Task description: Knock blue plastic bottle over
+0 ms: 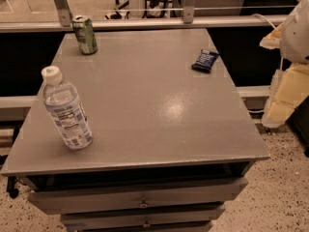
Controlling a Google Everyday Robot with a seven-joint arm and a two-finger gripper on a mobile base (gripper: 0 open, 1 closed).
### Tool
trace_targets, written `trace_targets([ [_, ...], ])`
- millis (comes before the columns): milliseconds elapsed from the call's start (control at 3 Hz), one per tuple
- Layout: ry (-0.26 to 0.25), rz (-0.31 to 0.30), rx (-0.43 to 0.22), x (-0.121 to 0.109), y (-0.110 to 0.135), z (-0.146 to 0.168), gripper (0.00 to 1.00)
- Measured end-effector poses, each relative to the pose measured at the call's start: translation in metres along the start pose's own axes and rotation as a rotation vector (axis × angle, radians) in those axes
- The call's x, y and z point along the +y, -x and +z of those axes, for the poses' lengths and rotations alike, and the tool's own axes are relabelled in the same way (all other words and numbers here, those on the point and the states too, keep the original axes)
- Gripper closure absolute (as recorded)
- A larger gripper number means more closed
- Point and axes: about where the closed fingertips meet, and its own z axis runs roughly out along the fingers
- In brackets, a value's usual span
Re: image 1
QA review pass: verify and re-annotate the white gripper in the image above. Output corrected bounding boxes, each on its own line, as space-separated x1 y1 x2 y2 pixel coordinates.
260 0 309 129

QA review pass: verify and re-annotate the clear plastic water bottle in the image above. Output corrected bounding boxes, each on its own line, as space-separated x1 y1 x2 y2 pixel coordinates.
42 66 93 150

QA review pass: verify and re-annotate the blue snack wrapper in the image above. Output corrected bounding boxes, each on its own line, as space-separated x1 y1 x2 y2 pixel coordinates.
191 49 219 73

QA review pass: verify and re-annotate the grey lower drawer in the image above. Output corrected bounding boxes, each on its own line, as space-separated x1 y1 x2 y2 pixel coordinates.
61 204 225 230

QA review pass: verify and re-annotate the grey drawer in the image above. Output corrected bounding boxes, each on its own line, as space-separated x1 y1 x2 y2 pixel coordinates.
61 204 225 230
28 177 248 215

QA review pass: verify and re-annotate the black office chair base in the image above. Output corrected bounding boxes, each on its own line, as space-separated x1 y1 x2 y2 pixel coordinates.
104 0 129 20

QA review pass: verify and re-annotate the green soda can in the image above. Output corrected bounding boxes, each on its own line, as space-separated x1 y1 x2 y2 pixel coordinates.
72 15 98 55

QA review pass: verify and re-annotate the grey top drawer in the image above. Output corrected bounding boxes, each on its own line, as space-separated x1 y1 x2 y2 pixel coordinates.
28 177 248 215

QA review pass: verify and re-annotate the white cable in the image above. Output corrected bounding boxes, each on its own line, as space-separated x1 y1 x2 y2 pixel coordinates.
250 13 278 30

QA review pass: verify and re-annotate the right metal railing post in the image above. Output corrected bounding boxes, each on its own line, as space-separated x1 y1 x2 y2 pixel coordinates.
182 0 195 23

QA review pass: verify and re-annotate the metal railing post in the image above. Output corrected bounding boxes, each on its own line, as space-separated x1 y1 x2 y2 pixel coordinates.
53 0 72 27
182 0 195 23

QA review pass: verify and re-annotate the left metal railing post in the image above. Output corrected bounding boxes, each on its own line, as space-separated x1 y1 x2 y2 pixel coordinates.
53 0 72 27

